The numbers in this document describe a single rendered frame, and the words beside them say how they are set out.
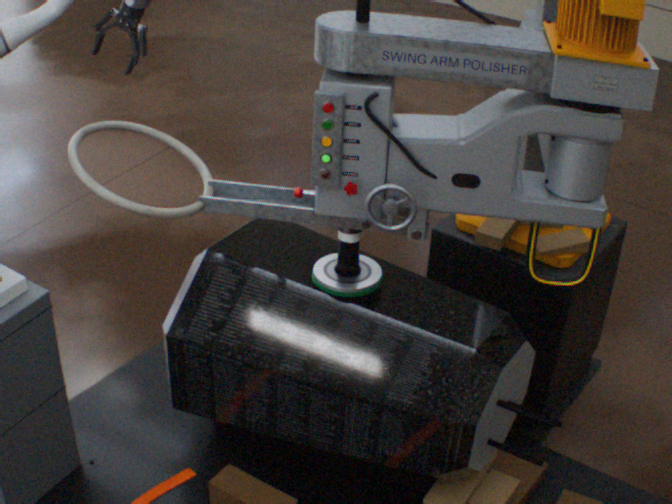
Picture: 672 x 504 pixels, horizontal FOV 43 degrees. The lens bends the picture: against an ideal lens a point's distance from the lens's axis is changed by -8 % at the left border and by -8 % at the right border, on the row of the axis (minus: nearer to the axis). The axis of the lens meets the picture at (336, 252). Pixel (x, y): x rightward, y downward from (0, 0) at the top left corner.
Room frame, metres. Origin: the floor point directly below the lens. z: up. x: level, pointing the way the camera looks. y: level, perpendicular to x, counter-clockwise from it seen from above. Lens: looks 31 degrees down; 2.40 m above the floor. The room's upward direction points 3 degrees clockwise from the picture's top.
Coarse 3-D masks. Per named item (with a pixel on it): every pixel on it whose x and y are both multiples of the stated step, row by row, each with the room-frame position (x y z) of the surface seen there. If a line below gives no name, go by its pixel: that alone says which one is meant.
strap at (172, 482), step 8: (184, 472) 2.31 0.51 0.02; (192, 472) 2.31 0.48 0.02; (168, 480) 2.26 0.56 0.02; (176, 480) 2.26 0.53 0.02; (184, 480) 2.27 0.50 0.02; (152, 488) 2.21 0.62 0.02; (160, 488) 2.21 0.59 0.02; (168, 488) 2.22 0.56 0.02; (144, 496) 2.16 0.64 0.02; (152, 496) 2.17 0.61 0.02
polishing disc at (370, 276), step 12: (324, 264) 2.45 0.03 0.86; (360, 264) 2.46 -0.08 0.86; (372, 264) 2.47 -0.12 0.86; (324, 276) 2.38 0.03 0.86; (336, 276) 2.39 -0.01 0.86; (360, 276) 2.40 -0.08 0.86; (372, 276) 2.40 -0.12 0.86; (336, 288) 2.33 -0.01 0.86; (348, 288) 2.32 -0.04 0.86; (360, 288) 2.33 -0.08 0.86
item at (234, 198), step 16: (224, 192) 2.51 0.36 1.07; (240, 192) 2.50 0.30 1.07; (256, 192) 2.50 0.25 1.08; (272, 192) 2.50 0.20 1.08; (288, 192) 2.49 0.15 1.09; (208, 208) 2.40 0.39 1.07; (224, 208) 2.40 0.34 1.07; (240, 208) 2.39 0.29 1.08; (256, 208) 2.39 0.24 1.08; (272, 208) 2.39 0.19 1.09; (288, 208) 2.38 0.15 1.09; (304, 208) 2.38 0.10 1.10; (400, 208) 2.46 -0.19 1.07; (320, 224) 2.37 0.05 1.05; (336, 224) 2.37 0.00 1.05; (352, 224) 2.37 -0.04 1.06; (368, 224) 2.35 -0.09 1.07
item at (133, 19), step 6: (126, 6) 2.51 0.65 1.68; (120, 12) 2.52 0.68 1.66; (126, 12) 2.51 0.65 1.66; (132, 12) 2.51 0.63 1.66; (138, 12) 2.52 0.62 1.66; (120, 18) 2.54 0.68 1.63; (126, 18) 2.54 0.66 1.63; (132, 18) 2.51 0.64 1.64; (138, 18) 2.52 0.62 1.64; (120, 24) 2.54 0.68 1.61; (132, 24) 2.53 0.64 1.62; (126, 30) 2.53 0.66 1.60; (132, 30) 2.53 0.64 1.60
